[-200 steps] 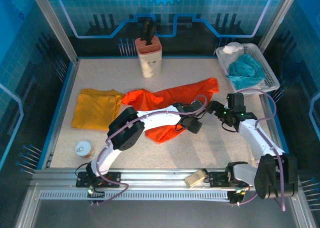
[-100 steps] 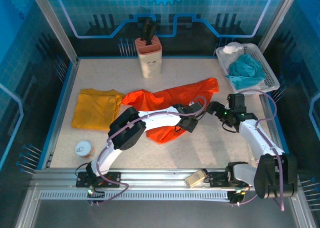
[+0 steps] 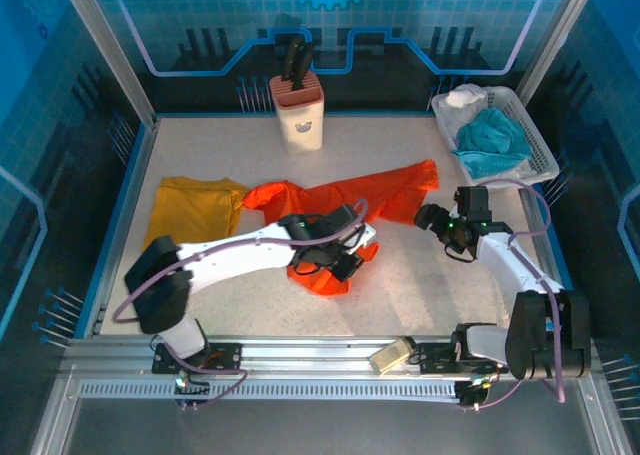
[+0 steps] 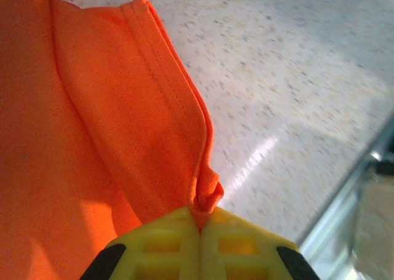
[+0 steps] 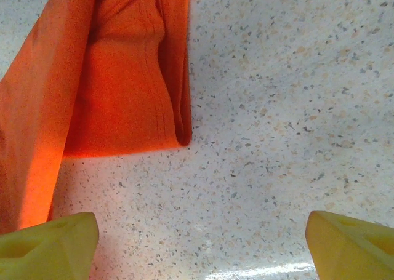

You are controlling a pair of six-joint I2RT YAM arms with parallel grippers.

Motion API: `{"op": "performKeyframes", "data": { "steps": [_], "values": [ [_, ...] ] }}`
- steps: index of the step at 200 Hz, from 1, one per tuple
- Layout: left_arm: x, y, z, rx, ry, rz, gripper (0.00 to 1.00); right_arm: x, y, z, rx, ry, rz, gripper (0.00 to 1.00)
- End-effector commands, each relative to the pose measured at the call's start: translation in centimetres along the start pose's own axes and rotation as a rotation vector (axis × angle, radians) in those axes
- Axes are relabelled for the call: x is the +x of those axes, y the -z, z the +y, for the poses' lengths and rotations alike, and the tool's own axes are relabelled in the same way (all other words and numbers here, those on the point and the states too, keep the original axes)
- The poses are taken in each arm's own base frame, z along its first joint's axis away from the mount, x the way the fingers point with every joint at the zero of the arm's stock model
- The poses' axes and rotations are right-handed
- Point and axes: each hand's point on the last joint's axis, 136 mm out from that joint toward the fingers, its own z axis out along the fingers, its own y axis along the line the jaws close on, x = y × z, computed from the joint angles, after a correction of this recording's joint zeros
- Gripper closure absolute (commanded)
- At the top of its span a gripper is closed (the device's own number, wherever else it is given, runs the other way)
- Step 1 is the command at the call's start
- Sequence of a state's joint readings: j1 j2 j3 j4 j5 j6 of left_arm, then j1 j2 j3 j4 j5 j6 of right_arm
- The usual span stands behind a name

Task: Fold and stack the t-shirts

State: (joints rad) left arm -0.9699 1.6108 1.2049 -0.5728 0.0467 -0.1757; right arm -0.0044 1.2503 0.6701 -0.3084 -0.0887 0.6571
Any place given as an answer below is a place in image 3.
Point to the aluminium mounting rail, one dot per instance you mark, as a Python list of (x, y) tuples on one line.
[(325, 360)]

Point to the cream knife block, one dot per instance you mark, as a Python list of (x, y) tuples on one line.
[(300, 120)]

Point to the white plastic laundry basket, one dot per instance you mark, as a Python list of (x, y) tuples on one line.
[(539, 140)]

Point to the orange mesh t-shirt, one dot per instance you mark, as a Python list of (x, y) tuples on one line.
[(390, 190)]

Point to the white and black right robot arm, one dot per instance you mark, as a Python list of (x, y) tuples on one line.
[(505, 265)]

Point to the yellow t-shirt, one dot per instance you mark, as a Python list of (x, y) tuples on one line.
[(190, 210)]

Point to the small circuit board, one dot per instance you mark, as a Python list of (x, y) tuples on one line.
[(187, 387), (472, 392)]

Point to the white cloth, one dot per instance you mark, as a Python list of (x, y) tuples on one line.
[(465, 97)]

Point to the small tan metal box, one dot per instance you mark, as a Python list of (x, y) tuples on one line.
[(390, 357)]

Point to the aluminium frame post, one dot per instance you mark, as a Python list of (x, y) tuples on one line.
[(105, 50), (555, 40)]

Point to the teal towel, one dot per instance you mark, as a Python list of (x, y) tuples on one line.
[(490, 135)]

